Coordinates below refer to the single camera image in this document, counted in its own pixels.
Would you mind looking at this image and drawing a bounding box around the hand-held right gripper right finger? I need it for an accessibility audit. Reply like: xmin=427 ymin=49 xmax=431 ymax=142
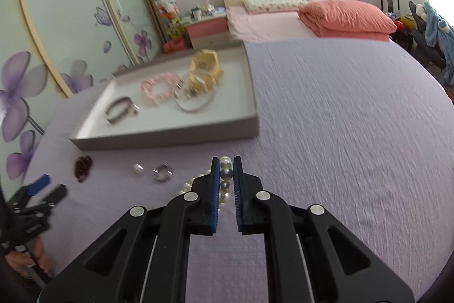
xmin=232 ymin=156 xmax=415 ymax=303

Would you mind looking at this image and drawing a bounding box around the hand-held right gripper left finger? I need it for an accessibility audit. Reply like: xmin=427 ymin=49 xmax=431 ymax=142
xmin=39 ymin=156 xmax=221 ymax=303

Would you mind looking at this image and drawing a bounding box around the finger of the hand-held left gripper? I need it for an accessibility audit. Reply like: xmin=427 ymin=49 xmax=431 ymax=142
xmin=33 ymin=184 xmax=68 ymax=209
xmin=26 ymin=174 xmax=51 ymax=196

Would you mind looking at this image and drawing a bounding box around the white pearl bracelet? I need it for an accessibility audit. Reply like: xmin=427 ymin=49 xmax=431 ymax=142
xmin=179 ymin=156 xmax=235 ymax=213

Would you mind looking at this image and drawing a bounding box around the grey cardboard tray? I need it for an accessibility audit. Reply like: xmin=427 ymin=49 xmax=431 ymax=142
xmin=69 ymin=47 xmax=259 ymax=150

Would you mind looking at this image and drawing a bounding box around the thin silver bangle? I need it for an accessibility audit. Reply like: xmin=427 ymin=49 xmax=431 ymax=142
xmin=174 ymin=76 xmax=218 ymax=113

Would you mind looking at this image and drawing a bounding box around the silver cuff bracelet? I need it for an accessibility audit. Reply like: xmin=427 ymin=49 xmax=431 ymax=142
xmin=106 ymin=96 xmax=140 ymax=125

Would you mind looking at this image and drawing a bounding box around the pink bead bracelet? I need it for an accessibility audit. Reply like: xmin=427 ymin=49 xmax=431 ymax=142
xmin=141 ymin=73 xmax=183 ymax=106

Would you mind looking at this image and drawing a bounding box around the yellow wrist watch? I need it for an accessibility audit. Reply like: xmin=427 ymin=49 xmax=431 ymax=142
xmin=188 ymin=49 xmax=225 ymax=94

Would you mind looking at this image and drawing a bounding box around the person's left hand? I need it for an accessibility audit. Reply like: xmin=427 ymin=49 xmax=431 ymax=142
xmin=5 ymin=239 xmax=48 ymax=276

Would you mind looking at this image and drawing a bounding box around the purple bed blanket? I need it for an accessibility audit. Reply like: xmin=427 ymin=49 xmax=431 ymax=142
xmin=21 ymin=38 xmax=449 ymax=303

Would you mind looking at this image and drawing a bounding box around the floral sliding door wardrobe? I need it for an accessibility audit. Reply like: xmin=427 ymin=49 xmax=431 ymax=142
xmin=0 ymin=0 xmax=167 ymax=190

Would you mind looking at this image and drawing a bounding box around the pink white nightstand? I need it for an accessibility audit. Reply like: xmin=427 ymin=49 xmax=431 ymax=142
xmin=184 ymin=17 xmax=228 ymax=48

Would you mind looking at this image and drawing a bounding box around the pink bed sheet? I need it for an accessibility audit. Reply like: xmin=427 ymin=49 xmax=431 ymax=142
xmin=227 ymin=7 xmax=391 ymax=43

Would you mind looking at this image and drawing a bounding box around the floral white pillow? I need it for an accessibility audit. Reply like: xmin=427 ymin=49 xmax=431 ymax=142
xmin=243 ymin=0 xmax=309 ymax=13

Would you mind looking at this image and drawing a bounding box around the plush toy display tube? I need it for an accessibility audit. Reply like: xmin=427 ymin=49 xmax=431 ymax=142
xmin=147 ymin=0 xmax=187 ymax=51

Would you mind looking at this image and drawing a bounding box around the pink folded duvet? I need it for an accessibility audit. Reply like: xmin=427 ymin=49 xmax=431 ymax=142
xmin=298 ymin=0 xmax=398 ymax=39

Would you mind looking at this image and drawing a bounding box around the grey office chair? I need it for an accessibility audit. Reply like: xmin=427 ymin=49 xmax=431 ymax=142
xmin=408 ymin=1 xmax=447 ymax=66

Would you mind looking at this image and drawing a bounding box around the silver ring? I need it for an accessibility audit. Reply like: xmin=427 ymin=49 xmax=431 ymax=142
xmin=153 ymin=164 xmax=173 ymax=182

